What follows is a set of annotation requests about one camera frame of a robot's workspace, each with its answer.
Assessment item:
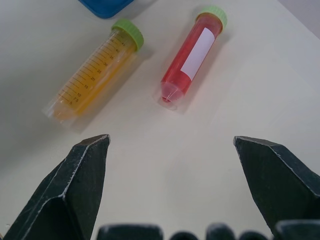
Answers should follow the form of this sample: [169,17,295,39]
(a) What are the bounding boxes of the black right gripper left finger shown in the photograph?
[3,134,111,240]

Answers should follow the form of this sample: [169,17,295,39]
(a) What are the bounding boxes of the blue tray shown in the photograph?
[77,0,134,19]

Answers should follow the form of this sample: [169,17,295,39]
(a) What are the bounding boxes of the red liquid centrifuge tube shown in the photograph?
[158,5,228,111]

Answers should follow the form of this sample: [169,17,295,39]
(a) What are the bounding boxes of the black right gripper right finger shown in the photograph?
[233,135,320,237]

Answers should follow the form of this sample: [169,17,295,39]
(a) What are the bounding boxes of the yellow liquid centrifuge tube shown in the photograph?
[44,18,145,124]

